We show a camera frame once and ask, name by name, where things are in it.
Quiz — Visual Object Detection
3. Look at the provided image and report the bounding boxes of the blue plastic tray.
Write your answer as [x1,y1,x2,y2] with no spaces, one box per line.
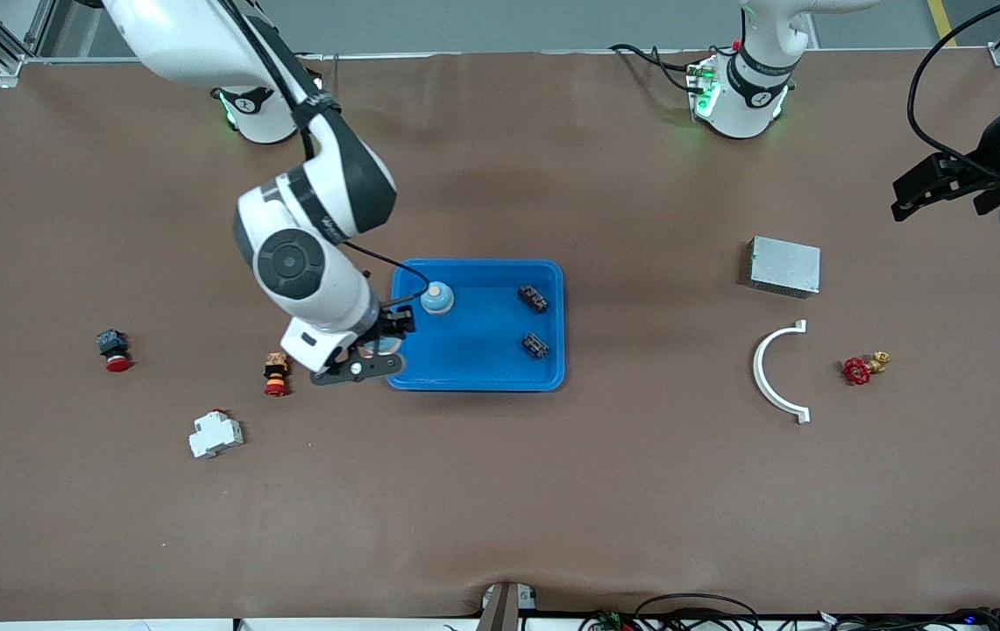
[384,258,567,393]

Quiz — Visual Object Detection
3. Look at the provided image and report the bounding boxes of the orange red push button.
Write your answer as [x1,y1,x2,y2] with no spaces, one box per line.
[263,352,292,397]

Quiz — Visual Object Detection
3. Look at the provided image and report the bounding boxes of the silver metal box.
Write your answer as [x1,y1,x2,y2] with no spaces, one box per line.
[747,235,822,300]

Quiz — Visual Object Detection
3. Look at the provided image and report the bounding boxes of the white circuit breaker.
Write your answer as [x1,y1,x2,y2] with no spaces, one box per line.
[188,409,245,459]

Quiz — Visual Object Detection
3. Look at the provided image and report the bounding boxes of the brown table mat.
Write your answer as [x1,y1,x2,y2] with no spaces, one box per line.
[0,48,1000,623]

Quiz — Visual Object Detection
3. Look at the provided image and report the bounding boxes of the red emergency stop button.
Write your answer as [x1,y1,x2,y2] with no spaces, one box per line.
[96,329,132,373]

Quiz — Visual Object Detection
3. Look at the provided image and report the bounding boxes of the red handle brass valve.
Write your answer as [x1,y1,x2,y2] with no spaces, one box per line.
[842,351,891,387]

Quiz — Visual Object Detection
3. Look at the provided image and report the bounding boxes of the white curved plastic bracket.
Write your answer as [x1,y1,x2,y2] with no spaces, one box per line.
[752,320,812,425]

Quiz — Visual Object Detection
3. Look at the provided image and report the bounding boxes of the black left arm base cables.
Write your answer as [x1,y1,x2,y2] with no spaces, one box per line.
[609,42,706,93]

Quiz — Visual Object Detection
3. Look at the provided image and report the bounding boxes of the black cable bundle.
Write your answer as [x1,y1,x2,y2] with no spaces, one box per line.
[578,593,1000,631]

